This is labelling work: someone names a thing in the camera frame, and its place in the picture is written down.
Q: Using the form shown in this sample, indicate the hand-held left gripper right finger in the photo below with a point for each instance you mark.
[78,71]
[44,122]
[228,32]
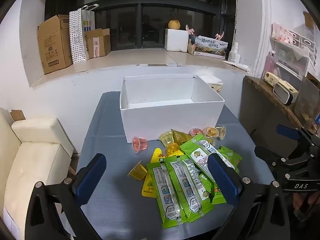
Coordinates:
[222,180]

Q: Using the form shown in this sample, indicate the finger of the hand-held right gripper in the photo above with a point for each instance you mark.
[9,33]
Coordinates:
[287,132]
[268,157]

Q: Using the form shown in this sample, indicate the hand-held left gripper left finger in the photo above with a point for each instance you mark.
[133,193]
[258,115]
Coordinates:
[88,180]

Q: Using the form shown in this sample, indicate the green snack packet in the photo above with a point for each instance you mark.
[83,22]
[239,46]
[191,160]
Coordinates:
[211,195]
[231,156]
[197,152]
[162,195]
[187,187]

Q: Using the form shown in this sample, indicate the amber jelly cup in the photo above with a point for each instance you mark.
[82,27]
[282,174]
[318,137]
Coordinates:
[172,148]

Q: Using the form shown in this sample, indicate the white cardboard box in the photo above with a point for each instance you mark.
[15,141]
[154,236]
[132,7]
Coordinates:
[170,116]

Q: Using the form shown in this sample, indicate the person's right hand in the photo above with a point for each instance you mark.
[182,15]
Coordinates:
[301,205]

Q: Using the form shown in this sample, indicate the brown wooden side table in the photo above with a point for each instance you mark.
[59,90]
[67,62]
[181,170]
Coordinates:
[262,110]

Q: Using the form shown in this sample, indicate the white framed black device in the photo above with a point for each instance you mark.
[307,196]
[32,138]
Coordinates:
[282,93]

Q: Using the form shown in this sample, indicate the orange jelly cup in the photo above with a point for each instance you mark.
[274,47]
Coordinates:
[210,131]
[221,132]

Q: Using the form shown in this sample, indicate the yellow cheese-shaped box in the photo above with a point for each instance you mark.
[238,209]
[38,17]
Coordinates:
[273,80]

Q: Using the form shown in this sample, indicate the pink jelly cup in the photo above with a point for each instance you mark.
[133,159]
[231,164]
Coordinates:
[139,145]
[196,132]

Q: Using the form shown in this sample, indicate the olive triangular snack packet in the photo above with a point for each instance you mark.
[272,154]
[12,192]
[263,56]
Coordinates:
[181,137]

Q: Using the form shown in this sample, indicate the yellow triangular snack packet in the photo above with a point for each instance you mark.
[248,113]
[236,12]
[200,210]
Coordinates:
[147,187]
[156,157]

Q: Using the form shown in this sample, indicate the cream armchair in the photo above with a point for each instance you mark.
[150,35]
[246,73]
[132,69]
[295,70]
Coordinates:
[30,160]

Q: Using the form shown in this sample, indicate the pale yellow jelly cup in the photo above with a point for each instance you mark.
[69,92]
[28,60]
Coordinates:
[167,138]

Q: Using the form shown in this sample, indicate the clear plastic drawer unit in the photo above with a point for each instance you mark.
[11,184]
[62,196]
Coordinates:
[290,55]

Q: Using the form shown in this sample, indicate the white tube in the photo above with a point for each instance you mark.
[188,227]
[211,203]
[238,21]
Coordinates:
[237,65]

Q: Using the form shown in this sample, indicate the pale snack bag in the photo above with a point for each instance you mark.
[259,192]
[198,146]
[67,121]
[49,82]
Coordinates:
[212,82]

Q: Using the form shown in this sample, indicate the white plastic bottle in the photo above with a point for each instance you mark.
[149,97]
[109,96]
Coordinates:
[234,53]

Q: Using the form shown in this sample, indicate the cardboard scrap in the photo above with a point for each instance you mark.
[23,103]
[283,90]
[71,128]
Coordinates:
[17,115]

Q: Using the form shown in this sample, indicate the landscape printed flat box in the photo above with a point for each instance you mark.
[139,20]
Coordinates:
[212,47]

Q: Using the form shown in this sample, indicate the small toy figure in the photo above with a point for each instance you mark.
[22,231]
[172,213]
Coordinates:
[191,40]

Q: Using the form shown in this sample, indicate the small brown cardboard box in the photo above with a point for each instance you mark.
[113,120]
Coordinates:
[97,42]

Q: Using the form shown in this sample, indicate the large brown cardboard box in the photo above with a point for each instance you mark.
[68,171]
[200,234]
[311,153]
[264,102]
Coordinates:
[53,45]

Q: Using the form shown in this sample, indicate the polka-dot paper bag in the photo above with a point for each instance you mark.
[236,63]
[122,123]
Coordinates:
[78,37]

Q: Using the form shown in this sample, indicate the white foam box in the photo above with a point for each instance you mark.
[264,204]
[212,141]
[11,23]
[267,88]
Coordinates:
[176,40]

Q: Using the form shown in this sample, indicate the yellow round fruit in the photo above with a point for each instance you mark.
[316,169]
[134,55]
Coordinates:
[174,24]

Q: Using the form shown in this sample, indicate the dark window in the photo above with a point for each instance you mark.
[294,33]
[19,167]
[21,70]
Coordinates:
[150,15]

